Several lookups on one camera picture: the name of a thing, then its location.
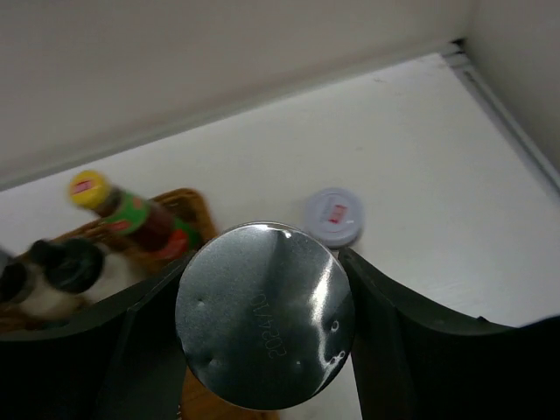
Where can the black-top salt grinder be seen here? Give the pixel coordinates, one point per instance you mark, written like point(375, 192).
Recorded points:
point(62, 272)

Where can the right spice jar white lid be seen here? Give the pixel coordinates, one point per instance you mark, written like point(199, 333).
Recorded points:
point(335, 217)

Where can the right aluminium frame rail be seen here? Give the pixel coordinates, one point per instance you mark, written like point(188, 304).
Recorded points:
point(524, 147)

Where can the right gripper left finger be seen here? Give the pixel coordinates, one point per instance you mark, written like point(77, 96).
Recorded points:
point(118, 359)

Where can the tall blue-label shaker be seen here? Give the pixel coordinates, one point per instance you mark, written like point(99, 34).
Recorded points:
point(265, 316)

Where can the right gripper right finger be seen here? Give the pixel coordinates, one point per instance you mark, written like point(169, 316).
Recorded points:
point(414, 358)

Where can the red sauce bottle yellow cap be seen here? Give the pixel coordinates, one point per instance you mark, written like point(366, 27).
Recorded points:
point(153, 228)

